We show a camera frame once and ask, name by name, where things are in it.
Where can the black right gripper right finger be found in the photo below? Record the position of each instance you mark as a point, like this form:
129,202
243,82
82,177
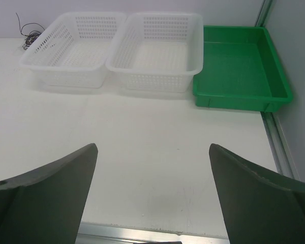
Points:
258,205

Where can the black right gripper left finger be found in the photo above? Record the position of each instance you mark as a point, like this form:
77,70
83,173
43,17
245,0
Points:
45,205

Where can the green plastic tray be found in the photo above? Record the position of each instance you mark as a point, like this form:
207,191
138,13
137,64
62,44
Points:
241,71

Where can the left white perforated basket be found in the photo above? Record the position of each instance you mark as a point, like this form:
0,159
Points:
73,50

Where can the white perforated basket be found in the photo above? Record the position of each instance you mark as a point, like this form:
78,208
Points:
73,50
158,52

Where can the right white perforated basket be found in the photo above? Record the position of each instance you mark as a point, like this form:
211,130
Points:
158,52

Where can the aluminium table edge rail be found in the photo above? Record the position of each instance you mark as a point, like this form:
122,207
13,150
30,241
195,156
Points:
99,233

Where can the aluminium frame post right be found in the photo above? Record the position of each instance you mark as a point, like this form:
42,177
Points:
263,13

